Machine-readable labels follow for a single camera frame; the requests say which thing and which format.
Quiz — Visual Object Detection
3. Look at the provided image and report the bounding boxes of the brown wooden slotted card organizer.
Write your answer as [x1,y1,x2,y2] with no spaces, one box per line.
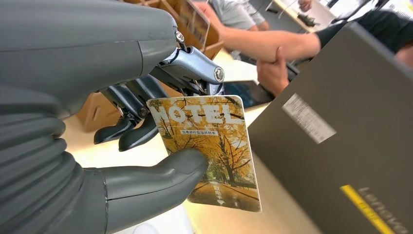
[75,0,225,133]

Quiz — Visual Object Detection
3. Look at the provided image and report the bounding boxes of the yellow tree hotel card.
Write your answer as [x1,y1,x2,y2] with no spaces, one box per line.
[147,95,262,213]

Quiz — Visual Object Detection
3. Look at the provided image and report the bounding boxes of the person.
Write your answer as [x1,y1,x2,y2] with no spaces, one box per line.
[193,0,413,98]
[208,0,270,31]

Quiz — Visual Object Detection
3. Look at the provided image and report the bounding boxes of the black smartphone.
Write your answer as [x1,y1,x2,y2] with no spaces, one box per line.
[223,80,275,109]

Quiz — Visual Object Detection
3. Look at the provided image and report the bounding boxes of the grey laptop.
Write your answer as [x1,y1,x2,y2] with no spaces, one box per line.
[247,21,413,234]

